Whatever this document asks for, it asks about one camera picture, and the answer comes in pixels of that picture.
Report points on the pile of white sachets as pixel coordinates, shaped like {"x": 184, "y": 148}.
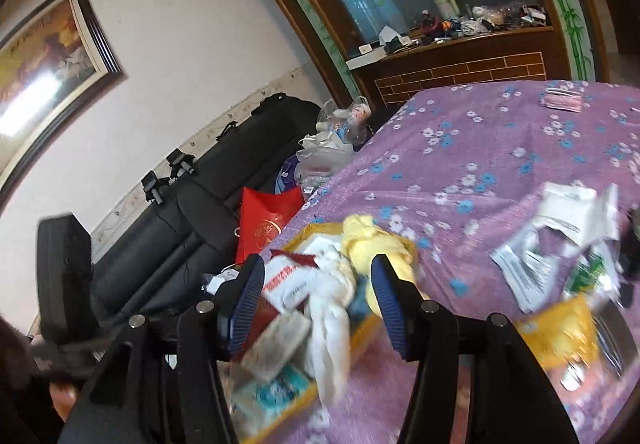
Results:
{"x": 565, "y": 209}

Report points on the purple floral tablecloth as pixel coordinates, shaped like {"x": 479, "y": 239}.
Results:
{"x": 475, "y": 149}

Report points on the black clamp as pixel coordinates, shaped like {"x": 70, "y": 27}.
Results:
{"x": 154, "y": 189}
{"x": 180, "y": 164}

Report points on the tissue box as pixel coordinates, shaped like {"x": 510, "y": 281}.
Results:
{"x": 395, "y": 38}

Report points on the yellow rimmed box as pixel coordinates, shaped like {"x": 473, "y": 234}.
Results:
{"x": 312, "y": 234}

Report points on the yellow snack packet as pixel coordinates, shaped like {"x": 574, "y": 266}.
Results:
{"x": 560, "y": 334}

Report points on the person's left forearm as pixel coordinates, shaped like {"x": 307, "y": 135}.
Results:
{"x": 20, "y": 389}

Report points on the teal cartoon tissue packet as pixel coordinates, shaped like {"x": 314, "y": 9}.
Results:
{"x": 280, "y": 396}

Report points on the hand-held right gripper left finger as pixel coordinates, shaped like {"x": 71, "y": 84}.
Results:
{"x": 247, "y": 309}

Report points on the pink packet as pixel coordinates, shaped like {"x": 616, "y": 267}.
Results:
{"x": 562, "y": 99}

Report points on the clear plastic bags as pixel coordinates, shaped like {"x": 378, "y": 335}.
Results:
{"x": 320, "y": 154}

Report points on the red gift bag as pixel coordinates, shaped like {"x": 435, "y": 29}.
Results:
{"x": 265, "y": 219}

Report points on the black case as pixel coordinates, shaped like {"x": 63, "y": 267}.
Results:
{"x": 65, "y": 274}

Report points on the grey white tissue packet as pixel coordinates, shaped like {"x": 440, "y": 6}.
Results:
{"x": 277, "y": 346}

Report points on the shiny plastic wrapper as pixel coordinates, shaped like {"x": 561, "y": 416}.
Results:
{"x": 612, "y": 334}

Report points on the yellow towel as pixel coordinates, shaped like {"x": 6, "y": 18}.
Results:
{"x": 370, "y": 244}

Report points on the framed painting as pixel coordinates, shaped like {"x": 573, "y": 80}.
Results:
{"x": 45, "y": 74}

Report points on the white tissue packet red print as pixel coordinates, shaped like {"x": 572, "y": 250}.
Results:
{"x": 290, "y": 284}

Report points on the black leather sofa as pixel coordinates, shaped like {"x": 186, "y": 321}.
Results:
{"x": 200, "y": 214}

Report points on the purple printed bag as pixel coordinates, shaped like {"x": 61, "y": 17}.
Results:
{"x": 286, "y": 177}

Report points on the white towel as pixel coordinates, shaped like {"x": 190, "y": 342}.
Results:
{"x": 330, "y": 319}

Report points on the black object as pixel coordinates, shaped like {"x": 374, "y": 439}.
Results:
{"x": 632, "y": 249}

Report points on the small white box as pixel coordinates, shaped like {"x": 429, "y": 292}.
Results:
{"x": 371, "y": 49}

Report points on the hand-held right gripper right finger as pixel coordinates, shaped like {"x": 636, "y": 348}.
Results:
{"x": 390, "y": 309}

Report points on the plastic water bottle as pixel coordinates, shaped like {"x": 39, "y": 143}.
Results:
{"x": 347, "y": 130}

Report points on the green packet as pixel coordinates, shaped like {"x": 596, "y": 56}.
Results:
{"x": 587, "y": 276}

